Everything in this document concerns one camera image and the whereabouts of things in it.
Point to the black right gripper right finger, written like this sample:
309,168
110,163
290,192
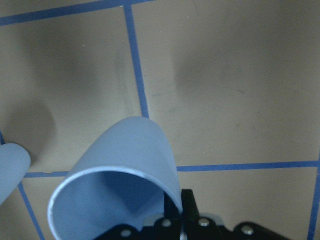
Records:
189,205

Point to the blue cup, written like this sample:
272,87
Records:
15,161
123,178

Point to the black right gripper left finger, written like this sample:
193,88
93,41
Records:
171,211

